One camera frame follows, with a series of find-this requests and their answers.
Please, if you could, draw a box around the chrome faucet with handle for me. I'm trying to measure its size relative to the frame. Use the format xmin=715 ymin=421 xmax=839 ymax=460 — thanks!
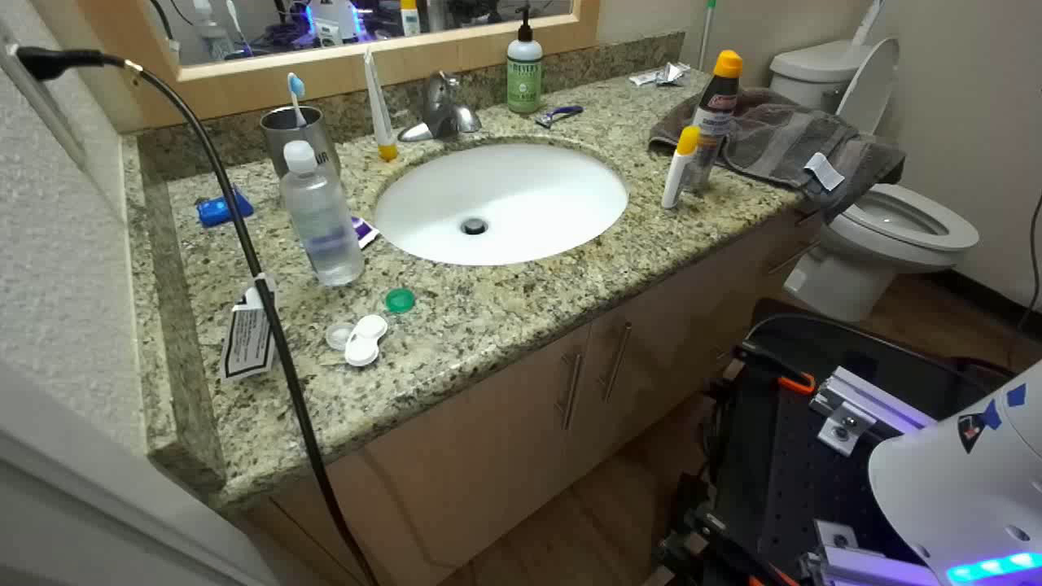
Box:
xmin=398 ymin=70 xmax=481 ymax=142

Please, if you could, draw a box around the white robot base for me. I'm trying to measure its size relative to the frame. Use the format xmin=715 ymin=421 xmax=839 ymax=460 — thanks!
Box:
xmin=870 ymin=362 xmax=1042 ymax=586

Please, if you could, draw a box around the white oval sink basin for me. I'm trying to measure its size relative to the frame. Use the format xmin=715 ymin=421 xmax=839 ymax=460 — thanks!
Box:
xmin=370 ymin=140 xmax=628 ymax=266

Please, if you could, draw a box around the green contact lens cap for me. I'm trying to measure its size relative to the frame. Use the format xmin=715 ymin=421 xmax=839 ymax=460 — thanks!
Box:
xmin=383 ymin=286 xmax=418 ymax=315

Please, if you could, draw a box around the purple toothpaste tube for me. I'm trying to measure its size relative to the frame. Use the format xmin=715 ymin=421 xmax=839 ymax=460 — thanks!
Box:
xmin=350 ymin=213 xmax=382 ymax=251

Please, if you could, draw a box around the white contact lens case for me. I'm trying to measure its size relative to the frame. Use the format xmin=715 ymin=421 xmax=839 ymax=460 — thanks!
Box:
xmin=324 ymin=312 xmax=388 ymax=369

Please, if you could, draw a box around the blue razor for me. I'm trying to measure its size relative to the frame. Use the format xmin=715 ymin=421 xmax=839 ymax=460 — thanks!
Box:
xmin=535 ymin=104 xmax=584 ymax=131

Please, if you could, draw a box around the white tube with yellow base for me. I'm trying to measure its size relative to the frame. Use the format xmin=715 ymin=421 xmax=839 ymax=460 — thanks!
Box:
xmin=361 ymin=53 xmax=400 ymax=161

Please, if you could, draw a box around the clear plastic water bottle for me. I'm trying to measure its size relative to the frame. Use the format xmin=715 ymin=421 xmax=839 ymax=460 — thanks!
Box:
xmin=279 ymin=140 xmax=363 ymax=286

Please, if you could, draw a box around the white tube with yellow cap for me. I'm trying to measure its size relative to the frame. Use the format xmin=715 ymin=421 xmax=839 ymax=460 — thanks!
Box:
xmin=660 ymin=122 xmax=699 ymax=208

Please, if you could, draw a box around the green soap pump bottle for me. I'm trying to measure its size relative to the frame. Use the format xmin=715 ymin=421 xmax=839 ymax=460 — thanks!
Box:
xmin=503 ymin=6 xmax=544 ymax=113

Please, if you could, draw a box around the wooden vanity cabinet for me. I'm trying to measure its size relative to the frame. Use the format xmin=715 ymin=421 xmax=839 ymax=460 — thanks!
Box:
xmin=233 ymin=212 xmax=812 ymax=586

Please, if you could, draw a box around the dark bottle with orange cap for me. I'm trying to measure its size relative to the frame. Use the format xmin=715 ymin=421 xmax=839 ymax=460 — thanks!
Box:
xmin=688 ymin=47 xmax=743 ymax=193

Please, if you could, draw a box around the crumpled foil wrapper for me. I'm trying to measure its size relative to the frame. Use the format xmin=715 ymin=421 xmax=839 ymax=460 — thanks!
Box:
xmin=628 ymin=62 xmax=689 ymax=88

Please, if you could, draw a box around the metal toothbrush cup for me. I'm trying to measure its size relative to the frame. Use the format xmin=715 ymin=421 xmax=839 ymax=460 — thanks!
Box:
xmin=261 ymin=104 xmax=340 ymax=173

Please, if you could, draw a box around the grey towel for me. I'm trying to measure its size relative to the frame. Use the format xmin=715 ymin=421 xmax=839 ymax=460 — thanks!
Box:
xmin=648 ymin=91 xmax=904 ymax=217

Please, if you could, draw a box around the blue white toothbrush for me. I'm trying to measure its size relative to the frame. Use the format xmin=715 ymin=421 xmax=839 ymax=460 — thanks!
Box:
xmin=285 ymin=70 xmax=305 ymax=127

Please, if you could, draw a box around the blue plastic cap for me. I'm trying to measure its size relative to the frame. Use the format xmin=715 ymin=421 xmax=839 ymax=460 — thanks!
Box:
xmin=195 ymin=194 xmax=255 ymax=228

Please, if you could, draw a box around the black robot cart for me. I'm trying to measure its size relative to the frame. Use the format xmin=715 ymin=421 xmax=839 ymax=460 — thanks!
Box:
xmin=648 ymin=312 xmax=1012 ymax=586

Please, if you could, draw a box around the white toilet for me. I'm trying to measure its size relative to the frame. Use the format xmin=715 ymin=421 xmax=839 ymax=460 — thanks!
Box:
xmin=767 ymin=0 xmax=979 ymax=323

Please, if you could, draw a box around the wood framed mirror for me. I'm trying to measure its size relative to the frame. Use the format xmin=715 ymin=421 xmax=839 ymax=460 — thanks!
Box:
xmin=48 ymin=0 xmax=600 ymax=133

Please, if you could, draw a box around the black power cable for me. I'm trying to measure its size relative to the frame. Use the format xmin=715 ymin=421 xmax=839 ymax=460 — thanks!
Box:
xmin=14 ymin=43 xmax=382 ymax=586

